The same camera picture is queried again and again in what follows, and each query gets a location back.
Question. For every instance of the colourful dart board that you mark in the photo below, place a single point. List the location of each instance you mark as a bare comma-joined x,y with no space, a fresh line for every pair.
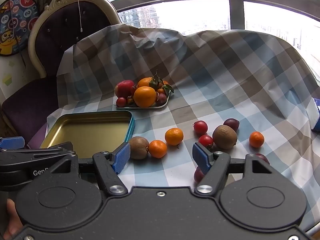
17,20

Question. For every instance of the purple velvet ornate chair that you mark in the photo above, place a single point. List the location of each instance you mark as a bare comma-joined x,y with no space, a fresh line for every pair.
62,24

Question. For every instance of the large brown kiwi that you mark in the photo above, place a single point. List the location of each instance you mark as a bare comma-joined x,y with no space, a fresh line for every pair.
225,137

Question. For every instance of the red tomato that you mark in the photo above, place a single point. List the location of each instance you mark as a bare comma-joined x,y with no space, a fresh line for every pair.
206,141
200,127

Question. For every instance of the blue tissue pack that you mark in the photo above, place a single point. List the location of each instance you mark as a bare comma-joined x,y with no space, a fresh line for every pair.
315,122

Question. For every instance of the plum on plate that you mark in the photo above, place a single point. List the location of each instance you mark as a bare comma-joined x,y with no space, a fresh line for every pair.
161,99

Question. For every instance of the large front orange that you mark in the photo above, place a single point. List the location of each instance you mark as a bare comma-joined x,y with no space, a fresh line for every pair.
145,97

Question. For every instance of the red apple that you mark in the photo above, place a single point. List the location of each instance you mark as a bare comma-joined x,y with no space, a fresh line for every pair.
124,89

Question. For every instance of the large back orange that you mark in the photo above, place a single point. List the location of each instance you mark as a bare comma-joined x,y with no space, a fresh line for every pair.
144,82

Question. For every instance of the light green fruit plate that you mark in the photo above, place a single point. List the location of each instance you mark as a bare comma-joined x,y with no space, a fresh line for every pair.
132,105

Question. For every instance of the large orange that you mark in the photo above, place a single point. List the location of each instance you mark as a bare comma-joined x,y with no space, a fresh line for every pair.
145,97
144,82

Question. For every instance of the gold metal tin tray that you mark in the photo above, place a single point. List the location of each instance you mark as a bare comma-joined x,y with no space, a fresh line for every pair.
91,132

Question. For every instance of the checkered blue brown tablecloth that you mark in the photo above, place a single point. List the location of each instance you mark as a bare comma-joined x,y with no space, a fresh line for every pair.
258,79

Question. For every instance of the cherry tomato on plate front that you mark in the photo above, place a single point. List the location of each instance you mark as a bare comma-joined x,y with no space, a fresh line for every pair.
121,102

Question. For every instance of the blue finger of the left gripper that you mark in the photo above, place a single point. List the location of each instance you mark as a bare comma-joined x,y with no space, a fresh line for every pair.
12,143

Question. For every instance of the person's left hand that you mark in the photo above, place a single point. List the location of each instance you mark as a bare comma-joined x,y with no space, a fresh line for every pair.
14,225

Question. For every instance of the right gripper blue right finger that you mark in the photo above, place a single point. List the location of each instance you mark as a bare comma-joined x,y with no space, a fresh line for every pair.
214,166

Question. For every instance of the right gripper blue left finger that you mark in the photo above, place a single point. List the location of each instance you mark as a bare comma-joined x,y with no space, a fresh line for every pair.
108,166

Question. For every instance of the dark purple plum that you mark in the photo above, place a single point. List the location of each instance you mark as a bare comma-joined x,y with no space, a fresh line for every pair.
232,123

